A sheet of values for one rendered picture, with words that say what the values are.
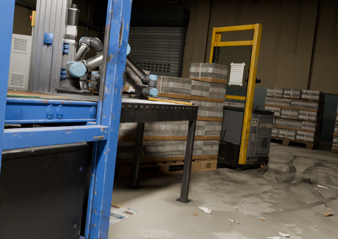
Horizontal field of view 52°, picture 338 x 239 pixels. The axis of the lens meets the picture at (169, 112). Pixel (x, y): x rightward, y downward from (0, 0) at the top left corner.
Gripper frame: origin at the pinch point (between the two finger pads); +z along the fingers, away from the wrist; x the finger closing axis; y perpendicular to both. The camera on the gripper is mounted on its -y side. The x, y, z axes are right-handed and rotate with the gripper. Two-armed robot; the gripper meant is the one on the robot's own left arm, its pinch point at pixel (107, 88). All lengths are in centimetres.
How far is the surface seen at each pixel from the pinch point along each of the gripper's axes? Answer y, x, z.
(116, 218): -85, -61, 129
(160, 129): -36, 44, 41
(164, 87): 8, 55, 28
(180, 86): 12, 66, 40
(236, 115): -17, 182, 32
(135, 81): 10.0, 5.1, 41.3
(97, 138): -21, -118, 189
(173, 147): -56, 65, 41
